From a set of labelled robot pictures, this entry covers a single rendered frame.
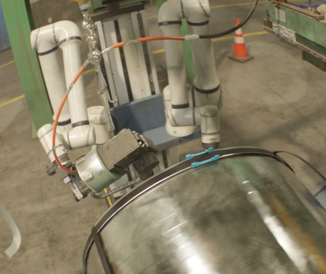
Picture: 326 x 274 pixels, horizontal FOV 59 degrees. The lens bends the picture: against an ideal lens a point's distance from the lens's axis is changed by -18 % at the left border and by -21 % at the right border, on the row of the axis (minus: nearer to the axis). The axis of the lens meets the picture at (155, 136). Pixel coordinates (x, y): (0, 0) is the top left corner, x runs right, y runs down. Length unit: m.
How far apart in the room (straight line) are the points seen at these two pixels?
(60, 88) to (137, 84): 0.53
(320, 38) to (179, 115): 0.87
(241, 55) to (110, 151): 4.46
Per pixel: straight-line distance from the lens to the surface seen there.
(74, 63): 1.60
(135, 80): 2.08
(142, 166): 1.28
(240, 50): 5.47
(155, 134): 2.11
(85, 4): 1.03
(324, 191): 3.10
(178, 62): 1.65
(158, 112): 2.12
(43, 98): 4.30
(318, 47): 1.30
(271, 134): 3.71
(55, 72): 1.76
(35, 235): 3.13
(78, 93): 1.57
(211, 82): 1.88
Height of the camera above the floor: 2.14
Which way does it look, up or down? 34 degrees down
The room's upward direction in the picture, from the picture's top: 11 degrees counter-clockwise
